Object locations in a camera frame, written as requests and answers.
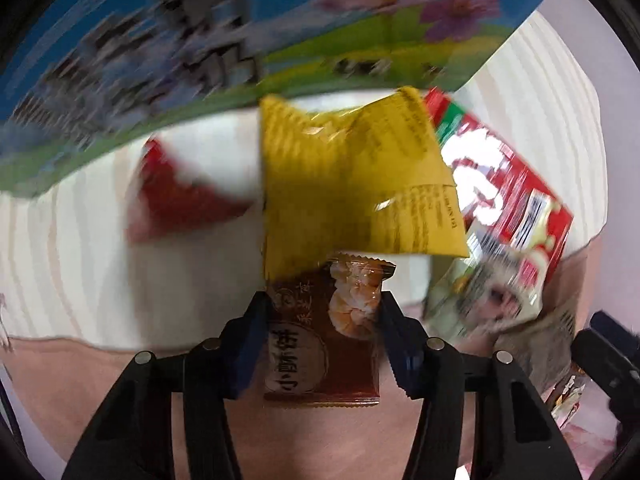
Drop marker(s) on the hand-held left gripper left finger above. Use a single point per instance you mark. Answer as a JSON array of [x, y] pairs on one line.
[[247, 355]]

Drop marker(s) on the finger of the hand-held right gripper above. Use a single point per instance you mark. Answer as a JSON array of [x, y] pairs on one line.
[[605, 365], [610, 326]]

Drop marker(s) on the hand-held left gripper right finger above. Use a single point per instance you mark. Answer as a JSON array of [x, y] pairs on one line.
[[400, 355]]

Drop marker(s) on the instant noodle packet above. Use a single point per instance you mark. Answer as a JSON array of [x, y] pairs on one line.
[[567, 402]]

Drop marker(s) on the brown shrimp snack packet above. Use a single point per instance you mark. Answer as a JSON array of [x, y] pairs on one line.
[[310, 350]]

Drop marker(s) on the white printed snack packet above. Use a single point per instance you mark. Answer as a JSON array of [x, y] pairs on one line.
[[540, 345]]

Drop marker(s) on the red triangular snack packet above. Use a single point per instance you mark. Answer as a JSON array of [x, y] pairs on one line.
[[175, 200]]

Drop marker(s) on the red and green snack packet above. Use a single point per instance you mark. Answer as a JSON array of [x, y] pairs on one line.
[[505, 185]]

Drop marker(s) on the yellow snack packet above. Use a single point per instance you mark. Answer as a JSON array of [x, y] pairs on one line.
[[345, 180]]

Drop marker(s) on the printed cardboard box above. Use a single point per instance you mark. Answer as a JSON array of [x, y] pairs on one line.
[[200, 50]]

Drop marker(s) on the cat print striped blanket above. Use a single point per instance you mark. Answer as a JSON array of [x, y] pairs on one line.
[[100, 270]]

